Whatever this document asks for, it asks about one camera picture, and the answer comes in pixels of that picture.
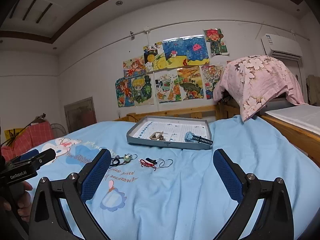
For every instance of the white wall air conditioner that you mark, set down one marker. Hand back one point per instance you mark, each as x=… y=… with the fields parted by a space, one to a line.
x=281 y=47

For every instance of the pink floral blanket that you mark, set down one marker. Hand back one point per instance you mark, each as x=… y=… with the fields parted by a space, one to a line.
x=253 y=81

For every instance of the light blue cartoon bedsheet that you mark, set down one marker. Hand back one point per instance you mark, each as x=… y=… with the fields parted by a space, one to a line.
x=188 y=200

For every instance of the wire fan guard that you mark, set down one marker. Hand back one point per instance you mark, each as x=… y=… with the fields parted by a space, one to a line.
x=58 y=130

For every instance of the black clip with key rings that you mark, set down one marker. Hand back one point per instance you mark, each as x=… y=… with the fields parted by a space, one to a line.
x=160 y=163

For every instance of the red checkered cloth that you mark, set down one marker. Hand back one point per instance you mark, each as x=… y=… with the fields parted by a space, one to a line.
x=32 y=136

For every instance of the grey wall cabinet door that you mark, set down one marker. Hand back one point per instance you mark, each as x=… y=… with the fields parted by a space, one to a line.
x=80 y=114

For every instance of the children's drawings on wall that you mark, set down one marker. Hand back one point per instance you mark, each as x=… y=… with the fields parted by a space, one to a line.
x=172 y=70

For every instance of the grey tray box lid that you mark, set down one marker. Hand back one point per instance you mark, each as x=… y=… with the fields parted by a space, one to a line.
x=166 y=131

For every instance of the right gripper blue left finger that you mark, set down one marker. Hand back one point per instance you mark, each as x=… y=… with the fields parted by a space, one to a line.
x=48 y=220

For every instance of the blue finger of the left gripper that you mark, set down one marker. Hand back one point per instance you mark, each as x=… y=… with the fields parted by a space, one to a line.
x=39 y=160
x=29 y=154

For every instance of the white mattress pad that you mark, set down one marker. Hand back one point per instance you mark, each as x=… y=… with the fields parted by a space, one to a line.
x=303 y=116

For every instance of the wooden bed frame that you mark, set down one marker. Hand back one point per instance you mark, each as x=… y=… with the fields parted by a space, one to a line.
x=306 y=141

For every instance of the light blue smartwatch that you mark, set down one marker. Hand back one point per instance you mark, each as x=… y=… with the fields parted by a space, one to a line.
x=191 y=137

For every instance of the person's left hand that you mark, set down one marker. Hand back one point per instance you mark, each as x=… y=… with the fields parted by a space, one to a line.
x=24 y=202

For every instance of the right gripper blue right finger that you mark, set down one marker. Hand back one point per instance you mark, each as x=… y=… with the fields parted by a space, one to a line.
x=275 y=219

